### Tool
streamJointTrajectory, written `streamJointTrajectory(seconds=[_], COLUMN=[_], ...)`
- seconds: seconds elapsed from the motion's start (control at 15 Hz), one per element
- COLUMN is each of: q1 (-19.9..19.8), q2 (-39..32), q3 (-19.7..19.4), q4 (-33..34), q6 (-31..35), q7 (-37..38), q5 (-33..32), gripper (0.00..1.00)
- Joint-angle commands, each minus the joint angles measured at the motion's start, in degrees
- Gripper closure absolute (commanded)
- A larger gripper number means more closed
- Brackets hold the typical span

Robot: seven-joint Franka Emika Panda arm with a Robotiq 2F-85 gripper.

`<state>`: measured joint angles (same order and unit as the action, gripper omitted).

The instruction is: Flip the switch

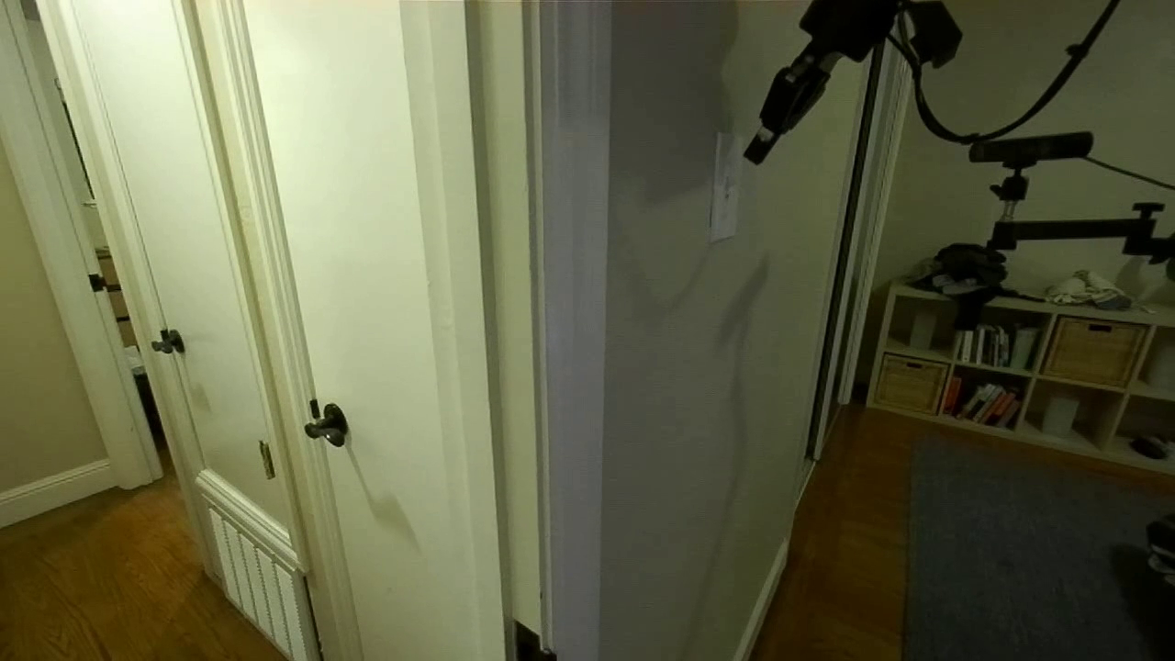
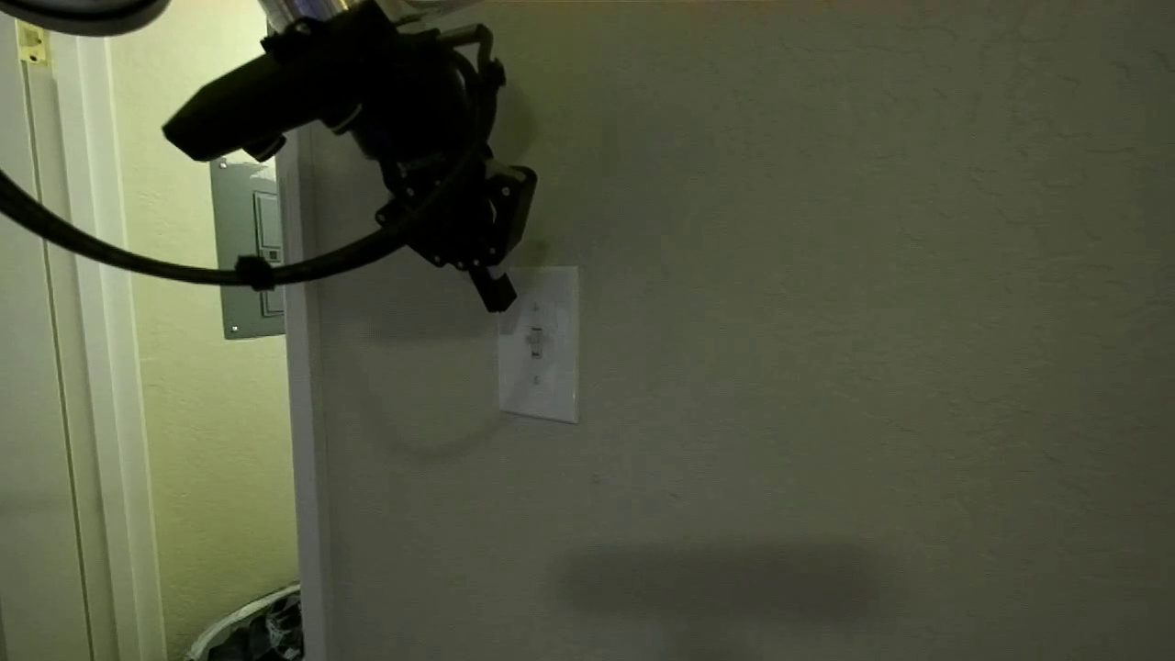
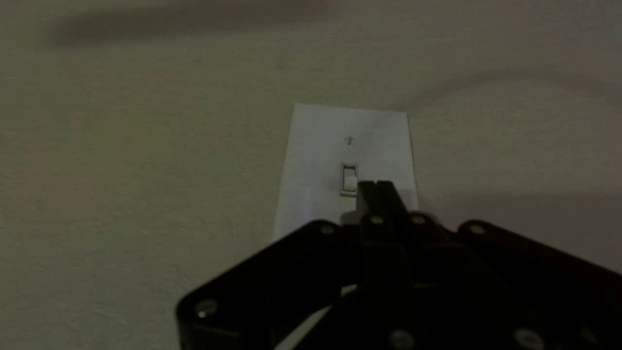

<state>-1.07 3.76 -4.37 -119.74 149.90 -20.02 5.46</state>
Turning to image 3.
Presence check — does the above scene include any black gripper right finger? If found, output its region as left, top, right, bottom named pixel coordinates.
left=381, top=181, right=622, bottom=350

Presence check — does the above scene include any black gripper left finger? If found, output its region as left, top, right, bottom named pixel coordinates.
left=175, top=181, right=392, bottom=350

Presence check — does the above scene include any white light switch toggle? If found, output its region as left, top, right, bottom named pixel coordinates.
left=340, top=161, right=359, bottom=198

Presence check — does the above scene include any white light switch plate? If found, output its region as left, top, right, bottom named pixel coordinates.
left=272, top=101, right=422, bottom=243

